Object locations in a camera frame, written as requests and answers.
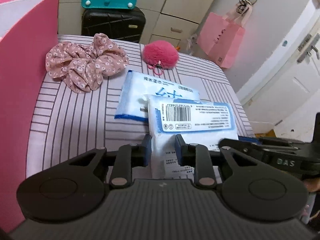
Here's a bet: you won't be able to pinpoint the metal door handle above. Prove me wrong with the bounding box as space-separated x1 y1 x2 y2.
297 34 320 63

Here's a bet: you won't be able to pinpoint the black suitcase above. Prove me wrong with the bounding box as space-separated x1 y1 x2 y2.
81 6 146 43

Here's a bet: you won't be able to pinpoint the striped pink tablecloth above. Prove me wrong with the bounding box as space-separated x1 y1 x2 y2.
26 35 255 180

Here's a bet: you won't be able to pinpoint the pink paper bag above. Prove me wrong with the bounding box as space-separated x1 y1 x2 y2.
197 2 250 69

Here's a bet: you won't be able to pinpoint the white door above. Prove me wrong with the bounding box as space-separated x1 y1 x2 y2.
235 0 320 140

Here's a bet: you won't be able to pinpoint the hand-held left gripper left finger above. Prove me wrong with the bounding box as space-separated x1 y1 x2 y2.
67 134 152 188

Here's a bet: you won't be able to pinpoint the grey wooden wardrobe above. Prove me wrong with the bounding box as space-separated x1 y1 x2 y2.
57 0 225 49

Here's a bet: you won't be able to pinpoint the black hair ties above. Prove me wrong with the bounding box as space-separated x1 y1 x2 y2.
235 0 248 14

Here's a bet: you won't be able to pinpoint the pink cardboard box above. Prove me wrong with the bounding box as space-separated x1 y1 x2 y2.
0 0 60 233

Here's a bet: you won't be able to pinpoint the red plush ball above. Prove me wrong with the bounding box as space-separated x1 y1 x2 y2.
142 40 179 76

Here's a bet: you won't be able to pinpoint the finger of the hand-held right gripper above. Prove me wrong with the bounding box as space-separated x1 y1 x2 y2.
257 137 305 147
219 138 270 164

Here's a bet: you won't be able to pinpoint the blue printed tissue pack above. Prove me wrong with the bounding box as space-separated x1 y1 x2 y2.
114 70 200 124

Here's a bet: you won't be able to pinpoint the pink floral scrunchie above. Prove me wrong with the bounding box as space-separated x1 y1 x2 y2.
46 33 130 94

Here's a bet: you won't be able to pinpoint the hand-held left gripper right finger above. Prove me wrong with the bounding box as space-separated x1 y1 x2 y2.
175 134 266 188

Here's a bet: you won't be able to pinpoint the person's right hand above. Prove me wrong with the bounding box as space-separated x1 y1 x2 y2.
303 177 320 193

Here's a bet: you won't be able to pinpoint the clear plastic bag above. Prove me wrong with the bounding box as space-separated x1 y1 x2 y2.
175 34 200 55

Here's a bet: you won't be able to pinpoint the white barcode tissue pack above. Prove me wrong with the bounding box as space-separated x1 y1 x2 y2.
146 94 238 180

